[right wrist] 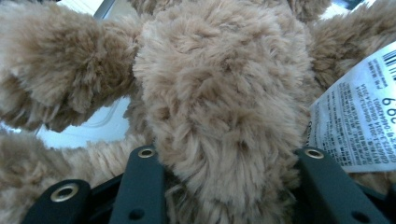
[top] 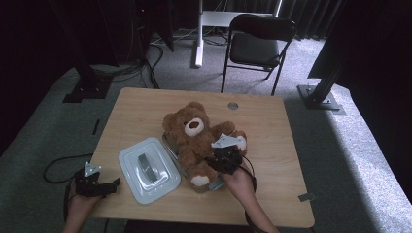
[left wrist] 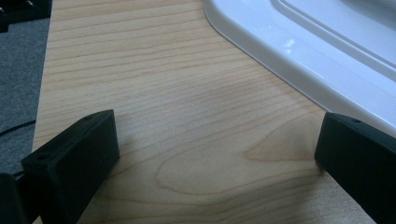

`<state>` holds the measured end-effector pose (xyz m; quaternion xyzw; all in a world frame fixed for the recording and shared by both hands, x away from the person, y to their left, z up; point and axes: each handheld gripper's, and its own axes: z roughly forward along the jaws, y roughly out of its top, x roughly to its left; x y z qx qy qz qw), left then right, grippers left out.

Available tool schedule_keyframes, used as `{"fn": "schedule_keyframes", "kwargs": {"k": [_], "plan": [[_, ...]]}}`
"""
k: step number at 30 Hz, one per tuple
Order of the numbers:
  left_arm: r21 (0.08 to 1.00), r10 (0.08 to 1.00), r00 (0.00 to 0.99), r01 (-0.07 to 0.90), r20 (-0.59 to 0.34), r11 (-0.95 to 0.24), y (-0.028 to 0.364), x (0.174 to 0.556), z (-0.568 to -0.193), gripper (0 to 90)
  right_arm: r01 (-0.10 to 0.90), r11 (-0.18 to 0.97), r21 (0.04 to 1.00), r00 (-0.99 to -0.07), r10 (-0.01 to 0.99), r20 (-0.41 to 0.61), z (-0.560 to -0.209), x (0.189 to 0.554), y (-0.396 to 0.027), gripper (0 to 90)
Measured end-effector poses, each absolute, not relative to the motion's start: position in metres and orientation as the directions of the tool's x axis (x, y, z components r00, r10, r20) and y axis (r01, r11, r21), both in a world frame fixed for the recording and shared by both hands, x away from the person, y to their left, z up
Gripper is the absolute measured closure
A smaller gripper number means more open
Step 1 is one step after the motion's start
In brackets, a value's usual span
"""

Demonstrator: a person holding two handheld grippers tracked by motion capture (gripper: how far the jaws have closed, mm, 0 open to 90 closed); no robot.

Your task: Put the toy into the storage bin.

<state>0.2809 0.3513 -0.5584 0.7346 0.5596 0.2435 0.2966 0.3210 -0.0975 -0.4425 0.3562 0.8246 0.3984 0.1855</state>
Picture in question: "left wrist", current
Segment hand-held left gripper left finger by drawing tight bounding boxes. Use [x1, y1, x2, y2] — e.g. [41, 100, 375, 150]
[21, 109, 121, 224]

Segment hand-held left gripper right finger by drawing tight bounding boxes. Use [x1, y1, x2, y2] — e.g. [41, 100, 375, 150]
[314, 111, 396, 224]

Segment white plastic box lid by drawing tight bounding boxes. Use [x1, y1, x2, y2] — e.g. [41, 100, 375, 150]
[203, 0, 396, 138]

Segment black stand with square base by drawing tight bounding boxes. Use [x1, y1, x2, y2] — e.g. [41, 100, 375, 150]
[0, 0, 53, 34]

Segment black looped floor cable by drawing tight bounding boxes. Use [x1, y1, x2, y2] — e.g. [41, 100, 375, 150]
[0, 119, 37, 137]

